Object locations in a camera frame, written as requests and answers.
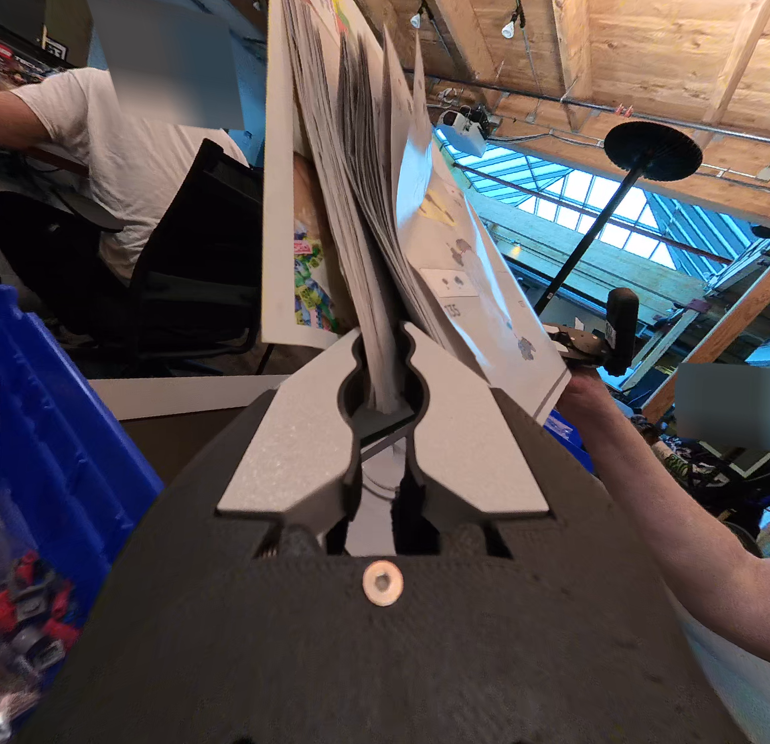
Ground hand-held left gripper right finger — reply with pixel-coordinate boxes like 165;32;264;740
402;322;551;555

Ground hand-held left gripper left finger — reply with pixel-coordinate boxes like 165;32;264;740
217;328;368;555

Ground lego instruction booklet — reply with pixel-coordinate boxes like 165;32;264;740
260;0;571;424

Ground person's right forearm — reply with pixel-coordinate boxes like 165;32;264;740
556;370;770;661

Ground blue plastic bin with tag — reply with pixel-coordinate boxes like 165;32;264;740
0;284;164;740

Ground black office chair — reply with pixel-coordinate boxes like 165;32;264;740
126;138;267;379

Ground white ceiling projector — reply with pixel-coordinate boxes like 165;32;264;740
438;107;490;159

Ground clear plastic parts bags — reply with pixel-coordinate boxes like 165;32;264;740
0;497;83;728

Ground colourful toy box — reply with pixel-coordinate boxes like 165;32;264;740
0;40;74;90

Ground wooden support post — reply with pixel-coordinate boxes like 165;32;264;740
642;269;770;424

